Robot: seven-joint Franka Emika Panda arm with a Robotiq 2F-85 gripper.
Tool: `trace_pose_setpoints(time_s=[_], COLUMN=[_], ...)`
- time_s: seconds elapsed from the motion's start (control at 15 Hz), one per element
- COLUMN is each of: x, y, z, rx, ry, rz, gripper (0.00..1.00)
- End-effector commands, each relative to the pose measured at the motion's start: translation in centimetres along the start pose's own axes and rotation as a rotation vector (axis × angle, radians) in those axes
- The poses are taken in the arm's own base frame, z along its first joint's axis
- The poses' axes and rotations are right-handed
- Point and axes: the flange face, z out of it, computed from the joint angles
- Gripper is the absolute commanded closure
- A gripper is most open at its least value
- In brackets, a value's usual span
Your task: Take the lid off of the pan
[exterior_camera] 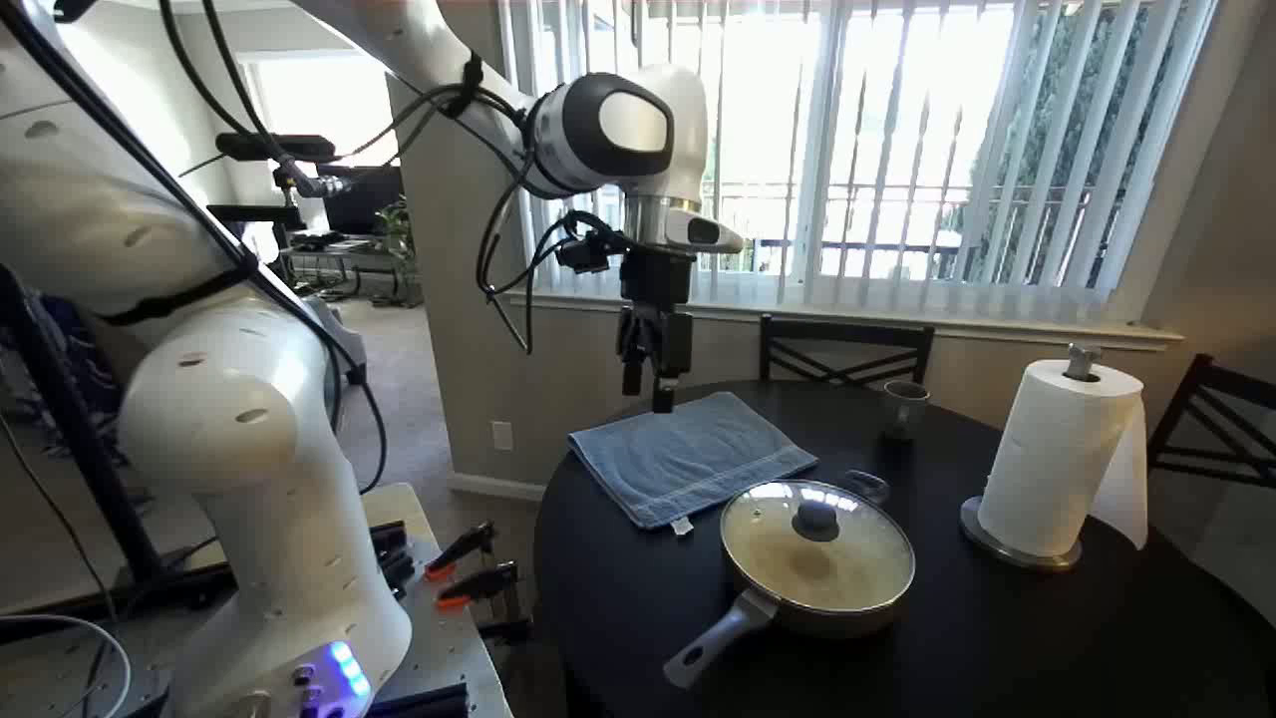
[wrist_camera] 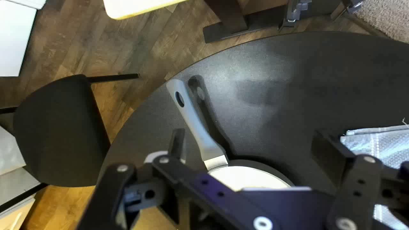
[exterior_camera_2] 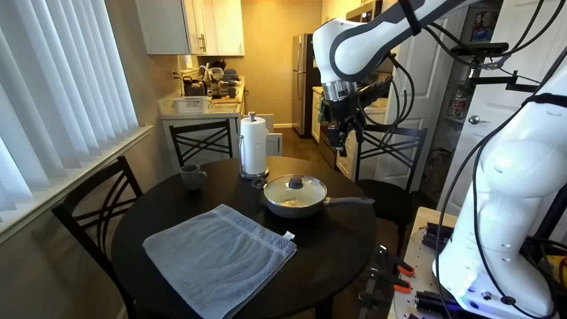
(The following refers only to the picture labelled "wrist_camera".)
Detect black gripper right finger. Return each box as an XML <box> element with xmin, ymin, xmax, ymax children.
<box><xmin>311</xmin><ymin>131</ymin><xmax>409</xmax><ymax>230</ymax></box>

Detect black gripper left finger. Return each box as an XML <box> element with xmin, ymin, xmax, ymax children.
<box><xmin>76</xmin><ymin>128</ymin><xmax>187</xmax><ymax>230</ymax></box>

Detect glass pan lid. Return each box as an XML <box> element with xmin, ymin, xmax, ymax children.
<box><xmin>209</xmin><ymin>165</ymin><xmax>295</xmax><ymax>192</ymax></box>

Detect grey frying pan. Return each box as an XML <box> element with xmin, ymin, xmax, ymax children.
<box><xmin>143</xmin><ymin>78</ymin><xmax>295</xmax><ymax>192</ymax></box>

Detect blue grey dish towel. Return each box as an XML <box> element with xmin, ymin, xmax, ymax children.
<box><xmin>340</xmin><ymin>123</ymin><xmax>409</xmax><ymax>230</ymax></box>

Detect black chair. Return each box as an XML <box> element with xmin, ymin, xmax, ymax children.
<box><xmin>1</xmin><ymin>74</ymin><xmax>140</xmax><ymax>192</ymax></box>

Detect black stand foot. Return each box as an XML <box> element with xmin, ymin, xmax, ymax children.
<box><xmin>203</xmin><ymin>0</ymin><xmax>301</xmax><ymax>44</ymax></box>

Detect white furniture corner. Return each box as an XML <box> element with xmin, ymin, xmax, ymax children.
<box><xmin>102</xmin><ymin>0</ymin><xmax>186</xmax><ymax>21</ymax></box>

